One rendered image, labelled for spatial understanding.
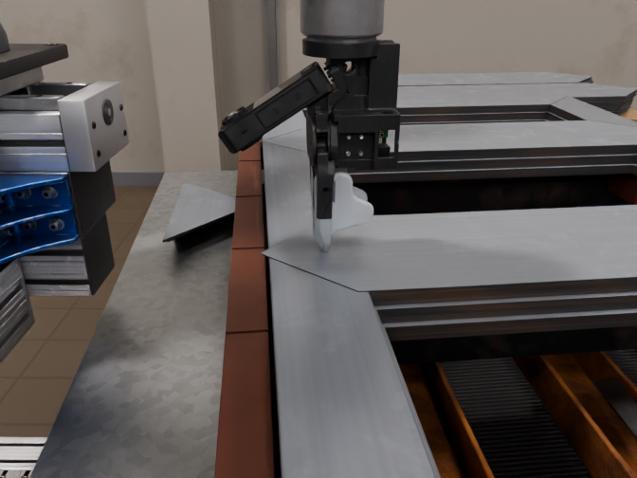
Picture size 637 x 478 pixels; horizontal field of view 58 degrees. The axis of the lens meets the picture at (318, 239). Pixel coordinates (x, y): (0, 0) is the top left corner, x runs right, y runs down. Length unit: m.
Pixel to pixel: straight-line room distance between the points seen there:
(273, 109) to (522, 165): 0.60
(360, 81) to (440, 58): 2.72
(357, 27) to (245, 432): 0.34
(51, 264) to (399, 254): 0.48
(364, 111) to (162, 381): 0.41
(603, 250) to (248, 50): 2.72
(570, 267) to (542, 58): 2.82
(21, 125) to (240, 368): 0.44
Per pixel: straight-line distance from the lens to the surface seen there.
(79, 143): 0.77
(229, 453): 0.43
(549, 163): 1.06
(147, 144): 3.45
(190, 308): 0.87
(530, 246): 0.66
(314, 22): 0.52
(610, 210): 0.80
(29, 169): 0.80
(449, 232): 0.67
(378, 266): 0.58
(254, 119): 0.53
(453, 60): 3.28
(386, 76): 0.54
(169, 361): 0.77
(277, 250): 0.61
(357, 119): 0.53
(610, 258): 0.66
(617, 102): 1.66
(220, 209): 1.11
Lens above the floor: 1.13
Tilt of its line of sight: 25 degrees down
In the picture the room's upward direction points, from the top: straight up
